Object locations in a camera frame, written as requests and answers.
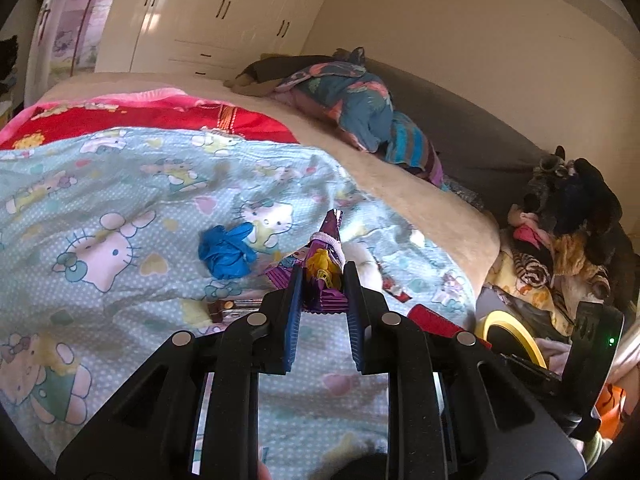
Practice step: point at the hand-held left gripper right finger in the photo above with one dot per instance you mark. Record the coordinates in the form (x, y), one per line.
(352, 320)

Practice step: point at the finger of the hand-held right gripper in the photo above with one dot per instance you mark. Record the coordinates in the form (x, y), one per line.
(530, 367)

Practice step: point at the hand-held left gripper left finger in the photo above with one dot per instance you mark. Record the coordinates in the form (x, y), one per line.
(295, 320)

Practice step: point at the yellow bin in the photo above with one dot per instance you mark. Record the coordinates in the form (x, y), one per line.
(492, 315)

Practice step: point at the blue rubber glove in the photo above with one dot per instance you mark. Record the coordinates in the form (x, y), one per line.
(222, 255)

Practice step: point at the purple snack wrapper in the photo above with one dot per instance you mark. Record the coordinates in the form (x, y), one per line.
(331, 222)

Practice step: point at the dark red wrapper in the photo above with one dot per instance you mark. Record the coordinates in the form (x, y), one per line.
(396, 291)

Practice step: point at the orange bag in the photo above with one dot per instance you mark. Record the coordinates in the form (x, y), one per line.
(612, 410)

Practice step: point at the beige fleece garment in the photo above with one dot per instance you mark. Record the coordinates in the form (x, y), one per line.
(585, 285)

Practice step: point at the brown candy wrapper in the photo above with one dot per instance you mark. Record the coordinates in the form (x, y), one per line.
(227, 309)

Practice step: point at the red tube packet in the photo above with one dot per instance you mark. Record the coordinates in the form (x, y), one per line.
(435, 322)

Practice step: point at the yellow cartoon cloth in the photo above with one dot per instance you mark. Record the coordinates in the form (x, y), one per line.
(505, 275)

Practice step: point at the zebra print garment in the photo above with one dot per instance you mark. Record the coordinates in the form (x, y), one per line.
(532, 267)

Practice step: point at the mustard knit garment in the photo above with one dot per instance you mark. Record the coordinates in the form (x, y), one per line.
(570, 252)

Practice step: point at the pink garment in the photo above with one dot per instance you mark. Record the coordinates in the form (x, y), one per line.
(530, 235)

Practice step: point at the beige bed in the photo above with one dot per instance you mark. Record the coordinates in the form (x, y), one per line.
(400, 185)

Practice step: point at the black fluffy garment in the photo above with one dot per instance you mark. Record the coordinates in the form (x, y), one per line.
(585, 200)

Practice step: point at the dark patterned pillow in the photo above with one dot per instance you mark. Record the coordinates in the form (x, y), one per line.
(465, 195)

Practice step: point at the striped blanket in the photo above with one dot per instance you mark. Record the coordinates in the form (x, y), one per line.
(410, 145)

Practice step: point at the blue floral quilt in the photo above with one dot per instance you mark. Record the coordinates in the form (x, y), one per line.
(360, 105)

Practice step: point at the cartoon print blue quilt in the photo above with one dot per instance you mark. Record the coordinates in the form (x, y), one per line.
(125, 185)

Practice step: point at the red blanket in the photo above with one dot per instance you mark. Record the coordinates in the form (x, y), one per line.
(150, 120)

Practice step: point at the brown clothing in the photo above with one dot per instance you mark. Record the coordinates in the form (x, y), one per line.
(270, 72)

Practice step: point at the cream wardrobe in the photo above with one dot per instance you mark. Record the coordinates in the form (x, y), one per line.
(200, 10)

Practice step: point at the cartoon door curtain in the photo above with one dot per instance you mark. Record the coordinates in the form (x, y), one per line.
(75, 20)

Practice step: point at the white door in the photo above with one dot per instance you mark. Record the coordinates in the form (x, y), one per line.
(40, 45)

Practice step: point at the black plush toy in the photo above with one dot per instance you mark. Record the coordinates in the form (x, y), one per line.
(6, 60)

